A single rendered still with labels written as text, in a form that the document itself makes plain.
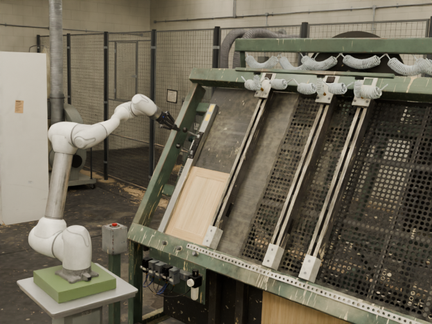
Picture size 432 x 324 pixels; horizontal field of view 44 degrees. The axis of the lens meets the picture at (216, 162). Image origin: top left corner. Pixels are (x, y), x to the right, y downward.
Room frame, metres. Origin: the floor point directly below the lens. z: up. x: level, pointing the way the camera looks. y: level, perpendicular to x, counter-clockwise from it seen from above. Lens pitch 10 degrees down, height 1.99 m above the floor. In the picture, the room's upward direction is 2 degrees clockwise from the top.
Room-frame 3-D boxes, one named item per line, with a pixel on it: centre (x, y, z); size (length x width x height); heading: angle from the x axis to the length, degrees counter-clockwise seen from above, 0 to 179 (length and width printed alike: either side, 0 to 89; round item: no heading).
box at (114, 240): (3.35, 0.65, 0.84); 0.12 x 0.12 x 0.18; 49
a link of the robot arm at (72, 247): (2.81, 0.76, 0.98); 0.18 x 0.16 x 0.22; 64
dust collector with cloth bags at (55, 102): (8.47, 2.57, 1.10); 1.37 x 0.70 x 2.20; 40
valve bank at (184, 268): (3.12, 0.27, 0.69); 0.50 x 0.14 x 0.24; 49
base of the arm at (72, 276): (2.79, 0.74, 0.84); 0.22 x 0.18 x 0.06; 45
